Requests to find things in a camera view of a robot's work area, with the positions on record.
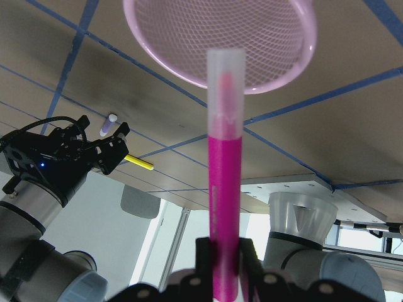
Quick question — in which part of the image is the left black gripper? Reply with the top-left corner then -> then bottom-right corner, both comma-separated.
1,122 -> 130,207

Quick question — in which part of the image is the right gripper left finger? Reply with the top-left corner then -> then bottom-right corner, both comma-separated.
195,237 -> 213,301

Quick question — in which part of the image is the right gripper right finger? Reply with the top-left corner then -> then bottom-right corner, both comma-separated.
239,238 -> 263,302

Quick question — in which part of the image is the purple highlighter pen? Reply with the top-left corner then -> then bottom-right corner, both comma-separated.
99,113 -> 118,137

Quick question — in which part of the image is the pink highlighter pen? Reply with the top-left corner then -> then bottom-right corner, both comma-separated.
207,48 -> 246,301

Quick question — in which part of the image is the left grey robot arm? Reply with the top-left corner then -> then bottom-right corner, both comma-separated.
1,116 -> 129,301

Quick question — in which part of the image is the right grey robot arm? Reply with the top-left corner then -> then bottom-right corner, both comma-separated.
196,189 -> 385,301

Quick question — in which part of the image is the pink mesh cup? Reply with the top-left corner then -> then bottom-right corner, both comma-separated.
123,1 -> 317,94

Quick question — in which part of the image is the yellow highlighter pen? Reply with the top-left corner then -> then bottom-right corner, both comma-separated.
124,154 -> 154,171

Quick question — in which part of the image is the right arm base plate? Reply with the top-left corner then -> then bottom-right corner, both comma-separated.
241,174 -> 387,224

